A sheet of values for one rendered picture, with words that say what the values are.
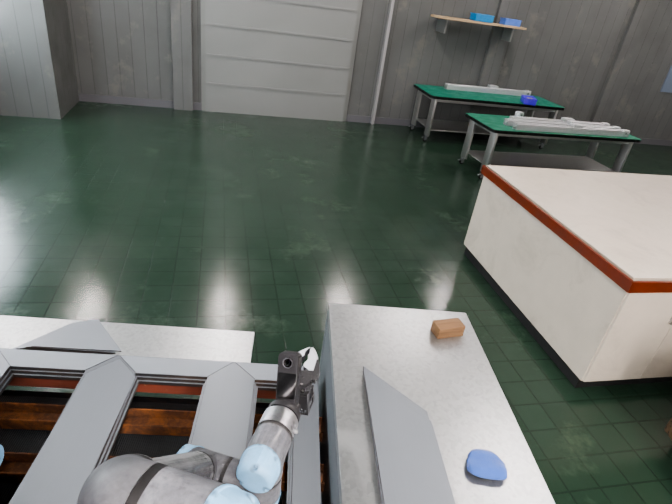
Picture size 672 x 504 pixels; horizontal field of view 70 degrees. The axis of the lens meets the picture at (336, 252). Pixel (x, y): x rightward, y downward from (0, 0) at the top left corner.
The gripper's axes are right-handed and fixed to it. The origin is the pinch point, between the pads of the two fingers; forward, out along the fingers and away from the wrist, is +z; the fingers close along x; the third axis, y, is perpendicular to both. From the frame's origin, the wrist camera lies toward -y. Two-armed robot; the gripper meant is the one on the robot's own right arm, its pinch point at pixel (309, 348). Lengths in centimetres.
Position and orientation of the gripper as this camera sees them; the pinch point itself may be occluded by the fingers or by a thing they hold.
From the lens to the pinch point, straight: 118.1
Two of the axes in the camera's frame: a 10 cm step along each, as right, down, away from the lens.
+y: 0.0, 8.9, 4.6
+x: 9.7, 1.1, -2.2
